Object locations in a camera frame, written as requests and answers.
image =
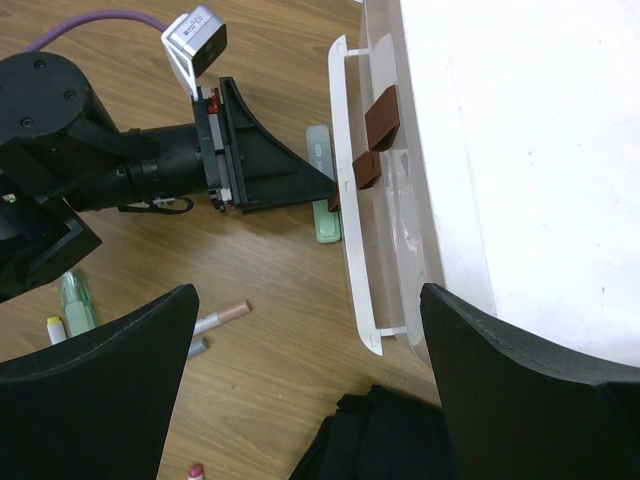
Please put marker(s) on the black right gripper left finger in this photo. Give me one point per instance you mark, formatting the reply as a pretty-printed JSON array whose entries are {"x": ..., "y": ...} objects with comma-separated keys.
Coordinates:
[{"x": 99, "y": 405}]

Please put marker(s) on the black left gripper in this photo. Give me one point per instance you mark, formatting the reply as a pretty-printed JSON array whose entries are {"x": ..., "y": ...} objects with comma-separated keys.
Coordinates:
[{"x": 249, "y": 169}]

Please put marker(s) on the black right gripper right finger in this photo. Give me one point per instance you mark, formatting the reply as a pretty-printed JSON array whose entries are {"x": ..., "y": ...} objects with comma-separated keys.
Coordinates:
[{"x": 518, "y": 406}]

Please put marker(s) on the white bottom drawer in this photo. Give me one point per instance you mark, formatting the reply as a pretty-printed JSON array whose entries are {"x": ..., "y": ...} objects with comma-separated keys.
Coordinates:
[{"x": 389, "y": 240}]

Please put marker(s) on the white drawer cabinet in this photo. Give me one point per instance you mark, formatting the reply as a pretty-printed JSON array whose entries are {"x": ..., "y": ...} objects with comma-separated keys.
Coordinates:
[{"x": 526, "y": 117}]

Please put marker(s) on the yellow tip marker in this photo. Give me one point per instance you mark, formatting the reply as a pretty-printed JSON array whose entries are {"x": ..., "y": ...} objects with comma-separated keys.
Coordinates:
[{"x": 56, "y": 330}]

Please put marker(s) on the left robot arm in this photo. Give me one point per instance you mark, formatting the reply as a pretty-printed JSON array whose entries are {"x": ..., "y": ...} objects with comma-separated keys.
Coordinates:
[{"x": 62, "y": 155}]

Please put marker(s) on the green grey highlighter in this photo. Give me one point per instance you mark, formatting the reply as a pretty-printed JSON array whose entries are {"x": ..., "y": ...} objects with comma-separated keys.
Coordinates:
[{"x": 320, "y": 155}]

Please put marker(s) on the pink tip marker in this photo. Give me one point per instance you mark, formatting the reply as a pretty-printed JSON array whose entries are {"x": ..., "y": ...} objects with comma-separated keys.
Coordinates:
[{"x": 196, "y": 472}]

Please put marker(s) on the grey tip marker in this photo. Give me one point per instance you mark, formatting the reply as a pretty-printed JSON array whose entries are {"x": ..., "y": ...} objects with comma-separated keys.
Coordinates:
[{"x": 197, "y": 347}]

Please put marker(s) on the black folded cloth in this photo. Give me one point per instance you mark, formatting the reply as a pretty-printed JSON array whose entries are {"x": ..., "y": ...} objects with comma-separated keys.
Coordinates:
[{"x": 380, "y": 435}]

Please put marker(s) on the beige tip marker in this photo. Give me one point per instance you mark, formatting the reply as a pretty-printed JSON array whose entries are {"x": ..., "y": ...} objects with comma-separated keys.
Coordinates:
[{"x": 221, "y": 317}]

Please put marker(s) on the brown bottom drawer handle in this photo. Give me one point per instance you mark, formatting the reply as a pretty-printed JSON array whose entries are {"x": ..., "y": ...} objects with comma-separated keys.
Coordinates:
[{"x": 334, "y": 204}]

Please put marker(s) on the brown drawer handle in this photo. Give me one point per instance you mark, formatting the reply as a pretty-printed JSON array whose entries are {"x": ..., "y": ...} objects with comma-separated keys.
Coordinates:
[
  {"x": 383, "y": 121},
  {"x": 334, "y": 204},
  {"x": 367, "y": 169}
]

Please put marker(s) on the brown middle drawer handle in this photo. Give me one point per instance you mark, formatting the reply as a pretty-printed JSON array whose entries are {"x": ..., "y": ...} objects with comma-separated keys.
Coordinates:
[{"x": 367, "y": 169}]

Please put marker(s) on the brown top drawer handle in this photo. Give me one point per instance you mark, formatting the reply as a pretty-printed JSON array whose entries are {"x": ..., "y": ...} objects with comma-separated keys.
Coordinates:
[{"x": 383, "y": 121}]

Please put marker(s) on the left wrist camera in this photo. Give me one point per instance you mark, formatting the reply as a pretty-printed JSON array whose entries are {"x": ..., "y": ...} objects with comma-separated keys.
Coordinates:
[{"x": 192, "y": 43}]

